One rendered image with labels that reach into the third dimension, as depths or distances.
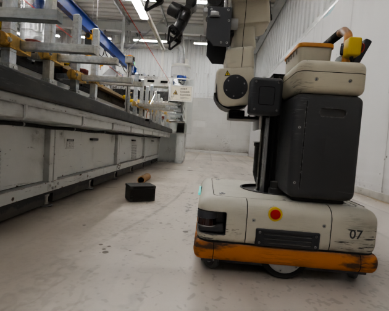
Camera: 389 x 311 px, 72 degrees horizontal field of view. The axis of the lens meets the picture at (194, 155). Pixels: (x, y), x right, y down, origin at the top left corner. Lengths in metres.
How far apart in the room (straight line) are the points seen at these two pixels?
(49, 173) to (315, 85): 1.56
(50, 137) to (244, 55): 1.26
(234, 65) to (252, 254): 0.76
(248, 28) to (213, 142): 10.66
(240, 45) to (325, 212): 0.77
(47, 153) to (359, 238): 1.68
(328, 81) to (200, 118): 10.90
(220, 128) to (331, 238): 10.93
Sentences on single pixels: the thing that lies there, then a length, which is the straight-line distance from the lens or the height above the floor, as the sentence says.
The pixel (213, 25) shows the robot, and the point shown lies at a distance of 1.24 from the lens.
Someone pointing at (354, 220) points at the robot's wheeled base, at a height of 0.24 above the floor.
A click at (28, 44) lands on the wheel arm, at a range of 1.27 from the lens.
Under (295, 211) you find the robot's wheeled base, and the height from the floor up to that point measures 0.26.
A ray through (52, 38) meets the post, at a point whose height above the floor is 0.91.
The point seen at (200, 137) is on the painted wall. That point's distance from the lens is 11.85.
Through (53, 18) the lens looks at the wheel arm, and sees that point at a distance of 0.94.
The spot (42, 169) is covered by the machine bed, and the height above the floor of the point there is 0.24.
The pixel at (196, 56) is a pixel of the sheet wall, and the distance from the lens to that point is 12.44.
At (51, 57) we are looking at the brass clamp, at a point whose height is 0.82.
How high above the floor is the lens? 0.48
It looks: 3 degrees down
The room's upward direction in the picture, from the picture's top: 4 degrees clockwise
